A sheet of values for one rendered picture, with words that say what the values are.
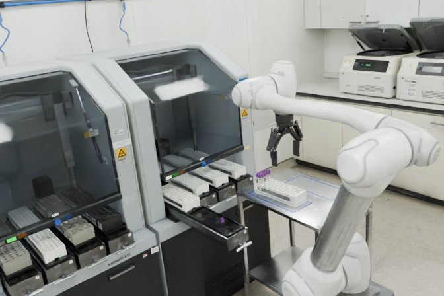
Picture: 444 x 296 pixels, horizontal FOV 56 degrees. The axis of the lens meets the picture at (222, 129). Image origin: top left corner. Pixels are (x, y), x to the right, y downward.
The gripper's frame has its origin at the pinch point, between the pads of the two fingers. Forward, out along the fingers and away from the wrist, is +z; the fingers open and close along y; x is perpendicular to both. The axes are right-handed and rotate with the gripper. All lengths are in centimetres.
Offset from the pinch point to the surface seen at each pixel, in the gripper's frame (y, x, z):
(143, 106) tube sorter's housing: -24, 75, -15
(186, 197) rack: -13, 63, 38
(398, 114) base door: 215, 67, 50
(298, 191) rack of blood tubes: 29.3, 19.4, 34.6
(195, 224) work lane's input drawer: -20, 47, 45
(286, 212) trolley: 16.5, 16.3, 40.5
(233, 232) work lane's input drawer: -13.8, 22.4, 40.5
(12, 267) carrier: -102, 69, 38
